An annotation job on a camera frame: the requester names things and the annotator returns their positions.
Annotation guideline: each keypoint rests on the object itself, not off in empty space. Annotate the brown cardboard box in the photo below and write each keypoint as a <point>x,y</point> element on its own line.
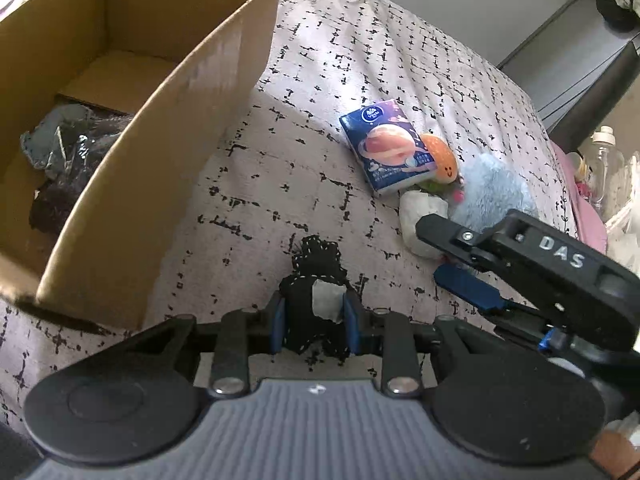
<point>200,110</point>

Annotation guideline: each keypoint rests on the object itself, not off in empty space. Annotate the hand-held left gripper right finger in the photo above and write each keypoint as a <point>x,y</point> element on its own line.
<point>352,327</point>

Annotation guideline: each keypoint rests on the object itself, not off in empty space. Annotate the black panel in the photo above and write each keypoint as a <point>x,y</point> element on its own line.
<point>605,95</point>

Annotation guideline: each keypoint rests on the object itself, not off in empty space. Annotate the grey plastic bag with dark cloth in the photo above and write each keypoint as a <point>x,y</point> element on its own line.
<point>65,145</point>

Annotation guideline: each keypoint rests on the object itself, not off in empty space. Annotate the blue tissue pack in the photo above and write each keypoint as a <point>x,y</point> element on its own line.
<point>385,145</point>

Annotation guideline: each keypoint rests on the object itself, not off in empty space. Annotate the person's right forearm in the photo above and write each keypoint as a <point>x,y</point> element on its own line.
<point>617,452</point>

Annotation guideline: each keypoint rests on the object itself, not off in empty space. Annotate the white sock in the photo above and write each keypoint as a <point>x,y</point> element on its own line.
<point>417,207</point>

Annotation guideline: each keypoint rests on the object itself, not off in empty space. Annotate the pink cloth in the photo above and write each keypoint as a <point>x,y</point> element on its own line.
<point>580,200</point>

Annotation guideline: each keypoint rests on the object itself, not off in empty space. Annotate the orange burger plush toy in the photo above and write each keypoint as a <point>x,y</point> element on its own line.
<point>444,160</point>

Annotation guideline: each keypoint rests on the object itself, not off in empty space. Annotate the light blue fluffy towel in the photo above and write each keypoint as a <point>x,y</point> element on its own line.
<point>492,185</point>

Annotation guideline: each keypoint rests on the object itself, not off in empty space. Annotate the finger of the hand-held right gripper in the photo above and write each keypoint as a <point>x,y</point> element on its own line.
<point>450,235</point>
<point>465,284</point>

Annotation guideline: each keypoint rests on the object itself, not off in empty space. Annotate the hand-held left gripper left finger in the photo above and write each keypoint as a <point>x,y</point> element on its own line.
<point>278,325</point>

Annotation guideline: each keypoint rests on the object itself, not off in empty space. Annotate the grey black-marked printed blanket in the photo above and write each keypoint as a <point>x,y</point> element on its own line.
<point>350,50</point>

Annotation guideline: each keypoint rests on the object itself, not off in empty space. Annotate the clear plastic bottle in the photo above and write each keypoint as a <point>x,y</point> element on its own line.
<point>607,170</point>

